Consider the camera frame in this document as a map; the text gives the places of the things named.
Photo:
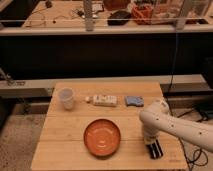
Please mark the black bag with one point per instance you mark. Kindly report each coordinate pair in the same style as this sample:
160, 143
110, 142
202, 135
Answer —
118, 18

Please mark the blue sponge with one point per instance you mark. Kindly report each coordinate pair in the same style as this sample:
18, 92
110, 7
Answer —
136, 101

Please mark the translucent plastic cup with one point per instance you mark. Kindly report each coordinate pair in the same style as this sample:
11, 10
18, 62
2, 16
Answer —
66, 97

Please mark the orange crate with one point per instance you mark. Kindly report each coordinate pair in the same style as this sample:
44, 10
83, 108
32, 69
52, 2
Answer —
142, 15

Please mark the black whiteboard eraser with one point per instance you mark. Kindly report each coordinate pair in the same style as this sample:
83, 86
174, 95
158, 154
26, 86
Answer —
155, 150

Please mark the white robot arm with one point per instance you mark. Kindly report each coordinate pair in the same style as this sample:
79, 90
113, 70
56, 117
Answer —
155, 118

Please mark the orange plate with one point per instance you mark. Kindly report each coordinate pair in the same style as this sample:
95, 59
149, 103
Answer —
102, 137

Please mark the grey metal post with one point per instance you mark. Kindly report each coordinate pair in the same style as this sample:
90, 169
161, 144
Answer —
88, 14

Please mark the white glue bottle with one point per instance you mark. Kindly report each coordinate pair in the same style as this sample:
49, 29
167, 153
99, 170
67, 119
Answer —
102, 100

